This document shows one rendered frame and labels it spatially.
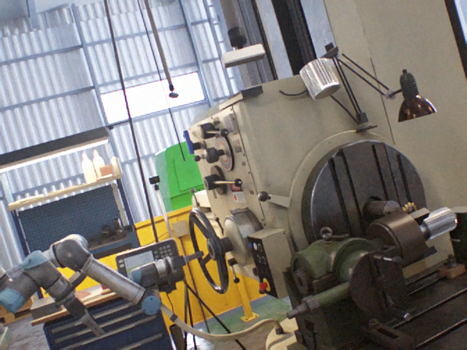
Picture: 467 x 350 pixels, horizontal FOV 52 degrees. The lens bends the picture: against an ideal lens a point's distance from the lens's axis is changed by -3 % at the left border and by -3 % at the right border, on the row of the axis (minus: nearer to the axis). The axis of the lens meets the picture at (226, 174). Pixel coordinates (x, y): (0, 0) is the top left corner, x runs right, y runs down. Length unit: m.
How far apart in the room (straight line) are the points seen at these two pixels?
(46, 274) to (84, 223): 2.29
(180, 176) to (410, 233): 4.47
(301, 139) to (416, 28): 0.81
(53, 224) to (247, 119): 2.32
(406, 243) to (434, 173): 0.71
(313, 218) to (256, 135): 0.38
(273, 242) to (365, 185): 0.45
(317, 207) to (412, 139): 0.63
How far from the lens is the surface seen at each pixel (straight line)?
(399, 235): 1.74
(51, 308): 3.55
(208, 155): 2.13
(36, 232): 3.93
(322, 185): 1.92
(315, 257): 1.60
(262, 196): 1.86
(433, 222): 1.90
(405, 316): 1.50
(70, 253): 2.07
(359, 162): 2.00
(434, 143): 2.41
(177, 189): 5.98
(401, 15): 2.43
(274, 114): 1.97
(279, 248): 1.85
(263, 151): 1.93
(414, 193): 2.18
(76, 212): 3.91
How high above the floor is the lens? 1.70
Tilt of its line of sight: 3 degrees down
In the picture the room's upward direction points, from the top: 16 degrees counter-clockwise
